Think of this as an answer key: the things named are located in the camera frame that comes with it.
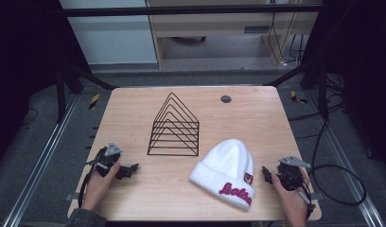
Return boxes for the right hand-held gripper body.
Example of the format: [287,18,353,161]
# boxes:
[275,155,312,192]

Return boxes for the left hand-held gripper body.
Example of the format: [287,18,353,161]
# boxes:
[85,141,124,178]

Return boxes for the white knit beanie hat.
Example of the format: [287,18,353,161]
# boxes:
[188,138,257,212]

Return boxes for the person's left hand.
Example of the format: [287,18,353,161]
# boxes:
[81,162,121,213]

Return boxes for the person's right hand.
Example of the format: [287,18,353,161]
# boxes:
[271,169,310,227]

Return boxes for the yellow black striped marker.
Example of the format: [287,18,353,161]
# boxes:
[289,90,308,105]
[88,93,101,111]

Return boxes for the black metal stand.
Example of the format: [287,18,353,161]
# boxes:
[264,60,330,120]
[53,60,118,125]

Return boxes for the white cabinet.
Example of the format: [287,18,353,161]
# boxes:
[59,0,159,66]

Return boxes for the light wooden desk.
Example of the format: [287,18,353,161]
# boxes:
[145,0,324,68]

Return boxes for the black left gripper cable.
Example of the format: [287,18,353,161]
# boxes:
[78,147,108,209]

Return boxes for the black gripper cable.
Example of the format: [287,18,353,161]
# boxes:
[296,119,368,221]
[78,147,108,209]

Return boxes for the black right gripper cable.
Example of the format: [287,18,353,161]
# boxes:
[296,119,368,221]

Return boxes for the black wire rack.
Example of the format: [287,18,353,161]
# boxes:
[146,92,201,157]

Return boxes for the aluminium floor rail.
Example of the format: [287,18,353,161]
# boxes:
[1,94,79,227]
[307,91,386,227]

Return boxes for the hanging desk cables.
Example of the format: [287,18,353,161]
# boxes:
[267,0,307,68]

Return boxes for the black horizontal frame bar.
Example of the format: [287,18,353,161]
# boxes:
[61,4,323,18]

